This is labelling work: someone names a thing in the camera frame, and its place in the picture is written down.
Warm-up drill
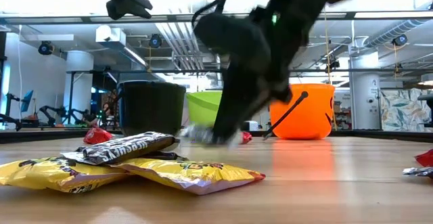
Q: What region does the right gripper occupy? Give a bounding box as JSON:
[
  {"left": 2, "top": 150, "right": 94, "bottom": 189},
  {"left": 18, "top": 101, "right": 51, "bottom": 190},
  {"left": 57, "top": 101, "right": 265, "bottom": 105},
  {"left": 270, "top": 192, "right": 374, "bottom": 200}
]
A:
[{"left": 192, "top": 0, "right": 327, "bottom": 146}]

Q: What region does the red KitKat bar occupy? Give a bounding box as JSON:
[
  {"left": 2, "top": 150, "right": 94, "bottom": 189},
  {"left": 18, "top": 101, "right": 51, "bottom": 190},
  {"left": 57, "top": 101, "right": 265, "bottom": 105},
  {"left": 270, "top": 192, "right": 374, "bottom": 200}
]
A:
[
  {"left": 414, "top": 148, "right": 433, "bottom": 168},
  {"left": 83, "top": 126, "right": 114, "bottom": 145},
  {"left": 240, "top": 131, "right": 254, "bottom": 145}
]

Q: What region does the yellow Sour Patch Kids pack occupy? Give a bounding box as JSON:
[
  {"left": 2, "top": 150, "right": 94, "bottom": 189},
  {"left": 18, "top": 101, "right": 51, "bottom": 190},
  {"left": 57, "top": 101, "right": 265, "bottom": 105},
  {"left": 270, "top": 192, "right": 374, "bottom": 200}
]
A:
[
  {"left": 113, "top": 158, "right": 267, "bottom": 196},
  {"left": 0, "top": 156, "right": 133, "bottom": 194}
]

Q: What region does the green jack-o-lantern bucket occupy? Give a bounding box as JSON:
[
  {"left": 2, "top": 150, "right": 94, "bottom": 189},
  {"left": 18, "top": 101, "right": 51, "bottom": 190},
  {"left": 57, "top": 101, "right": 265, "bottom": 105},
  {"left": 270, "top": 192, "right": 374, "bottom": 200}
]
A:
[{"left": 185, "top": 91, "right": 224, "bottom": 129}]

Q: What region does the orange jack-o-lantern bucket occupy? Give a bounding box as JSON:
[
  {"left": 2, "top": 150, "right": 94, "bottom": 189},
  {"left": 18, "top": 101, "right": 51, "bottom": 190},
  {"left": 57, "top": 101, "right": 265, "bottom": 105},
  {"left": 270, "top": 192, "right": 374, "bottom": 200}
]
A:
[{"left": 263, "top": 83, "right": 336, "bottom": 141}]

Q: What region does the white round column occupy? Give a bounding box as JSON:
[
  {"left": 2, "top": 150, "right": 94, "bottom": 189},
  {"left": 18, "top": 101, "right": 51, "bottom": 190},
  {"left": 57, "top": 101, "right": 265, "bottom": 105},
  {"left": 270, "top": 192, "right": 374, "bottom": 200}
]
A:
[
  {"left": 64, "top": 50, "right": 95, "bottom": 127},
  {"left": 349, "top": 51, "right": 382, "bottom": 131}
]

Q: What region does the black plastic bucket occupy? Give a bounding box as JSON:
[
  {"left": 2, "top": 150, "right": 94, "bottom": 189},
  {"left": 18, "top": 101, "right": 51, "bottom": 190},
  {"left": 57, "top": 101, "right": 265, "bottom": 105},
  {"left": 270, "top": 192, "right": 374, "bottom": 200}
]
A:
[{"left": 116, "top": 80, "right": 187, "bottom": 137}]

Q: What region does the computer monitor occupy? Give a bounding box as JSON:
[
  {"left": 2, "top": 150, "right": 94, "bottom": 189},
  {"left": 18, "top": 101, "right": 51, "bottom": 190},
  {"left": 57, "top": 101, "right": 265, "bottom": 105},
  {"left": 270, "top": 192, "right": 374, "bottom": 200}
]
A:
[{"left": 20, "top": 89, "right": 35, "bottom": 114}]

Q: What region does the black ceiling-hung camera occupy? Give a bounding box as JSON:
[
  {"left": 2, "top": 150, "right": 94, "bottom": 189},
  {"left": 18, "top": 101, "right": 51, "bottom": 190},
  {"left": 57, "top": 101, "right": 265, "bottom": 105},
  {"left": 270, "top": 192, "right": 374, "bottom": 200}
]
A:
[
  {"left": 392, "top": 34, "right": 409, "bottom": 47},
  {"left": 37, "top": 41, "right": 54, "bottom": 55},
  {"left": 325, "top": 60, "right": 341, "bottom": 73},
  {"left": 148, "top": 33, "right": 163, "bottom": 49}
]

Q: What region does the black overhead frame beam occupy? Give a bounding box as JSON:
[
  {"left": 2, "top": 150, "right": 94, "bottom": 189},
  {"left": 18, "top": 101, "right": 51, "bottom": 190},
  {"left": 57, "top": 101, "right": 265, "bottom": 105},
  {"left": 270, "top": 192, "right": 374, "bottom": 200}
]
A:
[{"left": 0, "top": 11, "right": 433, "bottom": 25}]

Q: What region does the yellow hanging cord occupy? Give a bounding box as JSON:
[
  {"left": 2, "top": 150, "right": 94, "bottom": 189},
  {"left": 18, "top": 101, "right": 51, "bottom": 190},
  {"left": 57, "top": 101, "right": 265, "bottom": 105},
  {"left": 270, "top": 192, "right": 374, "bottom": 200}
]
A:
[{"left": 323, "top": 9, "right": 336, "bottom": 130}]

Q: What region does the black background frame beam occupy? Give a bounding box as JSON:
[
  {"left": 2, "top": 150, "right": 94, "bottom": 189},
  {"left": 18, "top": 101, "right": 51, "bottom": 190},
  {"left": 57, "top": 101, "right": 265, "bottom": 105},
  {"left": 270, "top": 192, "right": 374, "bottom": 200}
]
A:
[{"left": 66, "top": 67, "right": 433, "bottom": 76}]

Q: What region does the silver ventilation duct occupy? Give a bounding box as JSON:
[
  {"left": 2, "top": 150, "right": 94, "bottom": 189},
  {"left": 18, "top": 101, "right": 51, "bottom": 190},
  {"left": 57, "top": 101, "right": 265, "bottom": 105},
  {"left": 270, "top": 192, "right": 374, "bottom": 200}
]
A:
[{"left": 363, "top": 18, "right": 430, "bottom": 48}]

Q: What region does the black table frame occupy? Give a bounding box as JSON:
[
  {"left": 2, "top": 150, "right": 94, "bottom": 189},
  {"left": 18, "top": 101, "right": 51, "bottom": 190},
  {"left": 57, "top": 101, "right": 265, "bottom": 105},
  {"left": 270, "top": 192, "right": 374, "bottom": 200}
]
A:
[{"left": 0, "top": 128, "right": 433, "bottom": 144}]

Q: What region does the leaf-patterned wall panel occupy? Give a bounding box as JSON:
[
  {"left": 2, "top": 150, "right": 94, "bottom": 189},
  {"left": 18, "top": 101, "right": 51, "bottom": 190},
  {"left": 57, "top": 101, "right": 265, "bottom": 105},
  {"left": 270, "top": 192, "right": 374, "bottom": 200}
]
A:
[{"left": 380, "top": 88, "right": 433, "bottom": 133}]

